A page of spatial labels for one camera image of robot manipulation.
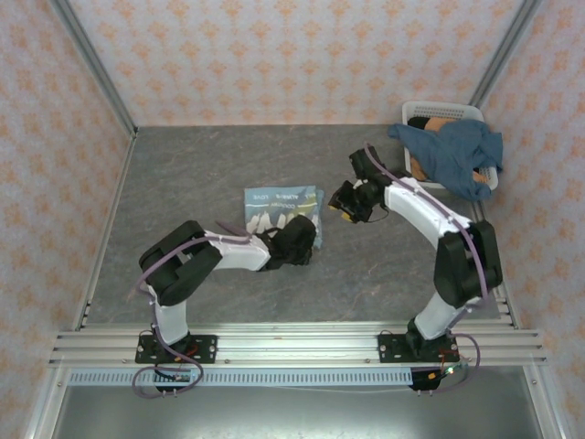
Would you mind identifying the light blue printed t-shirt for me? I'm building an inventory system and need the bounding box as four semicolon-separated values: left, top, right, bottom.
243;185;327;251

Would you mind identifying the orange garment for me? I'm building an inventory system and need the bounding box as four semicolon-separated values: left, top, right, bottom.
409;116;489;184

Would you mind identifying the dark blue t-shirt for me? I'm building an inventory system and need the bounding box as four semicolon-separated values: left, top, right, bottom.
387;119;505;202

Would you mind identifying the white plastic laundry basket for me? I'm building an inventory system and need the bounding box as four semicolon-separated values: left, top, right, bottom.
400;100;500;198

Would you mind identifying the steel lower panel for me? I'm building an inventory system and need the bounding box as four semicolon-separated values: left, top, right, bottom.
49;383;545;439

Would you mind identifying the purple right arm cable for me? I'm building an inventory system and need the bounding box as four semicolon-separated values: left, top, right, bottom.
364;142;490;395

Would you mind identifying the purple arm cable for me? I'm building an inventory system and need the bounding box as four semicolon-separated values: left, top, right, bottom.
364;142;490;395
132;221;252;400

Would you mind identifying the wide aluminium mounting rail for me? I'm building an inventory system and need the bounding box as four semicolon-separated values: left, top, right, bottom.
48;322;548;367

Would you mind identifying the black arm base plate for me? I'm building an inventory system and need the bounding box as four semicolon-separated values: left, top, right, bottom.
135;335;218;365
378;332;462;365

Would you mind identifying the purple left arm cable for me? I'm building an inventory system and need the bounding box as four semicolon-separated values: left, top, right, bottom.
132;221;252;400

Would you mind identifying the slotted grey cable tray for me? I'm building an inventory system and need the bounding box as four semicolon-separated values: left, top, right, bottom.
68;369;415;388

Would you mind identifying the aluminium side rail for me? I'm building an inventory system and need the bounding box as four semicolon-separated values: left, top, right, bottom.
470;199;520;331
75;136;138;330

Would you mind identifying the aluminium frame post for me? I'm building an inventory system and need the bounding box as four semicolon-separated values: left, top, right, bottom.
48;0;139;141
469;0;545;109

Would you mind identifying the aluminium frame leg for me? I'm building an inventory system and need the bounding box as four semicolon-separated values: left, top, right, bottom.
22;365;69;439
523;365;570;439

